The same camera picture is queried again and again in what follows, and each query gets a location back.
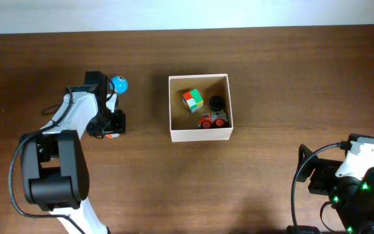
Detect black round cap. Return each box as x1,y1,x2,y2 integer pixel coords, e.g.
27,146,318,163
208,95,226,112

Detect blue eyeball ball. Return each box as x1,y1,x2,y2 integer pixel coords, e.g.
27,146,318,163
110,76,129,95

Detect red grey toy truck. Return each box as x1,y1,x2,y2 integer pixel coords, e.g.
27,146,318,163
198,111,229,129

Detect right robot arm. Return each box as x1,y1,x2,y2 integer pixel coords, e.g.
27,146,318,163
286,141,374,233

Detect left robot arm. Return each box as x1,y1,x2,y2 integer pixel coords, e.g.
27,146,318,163
13,71,129,233

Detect pink cardboard box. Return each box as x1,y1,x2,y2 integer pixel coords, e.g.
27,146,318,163
168,73,234,142

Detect orange eyeball ball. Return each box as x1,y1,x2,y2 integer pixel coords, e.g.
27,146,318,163
105,133,120,139

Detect colourful puzzle cube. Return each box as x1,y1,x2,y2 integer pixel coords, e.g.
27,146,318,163
182,89,204,113

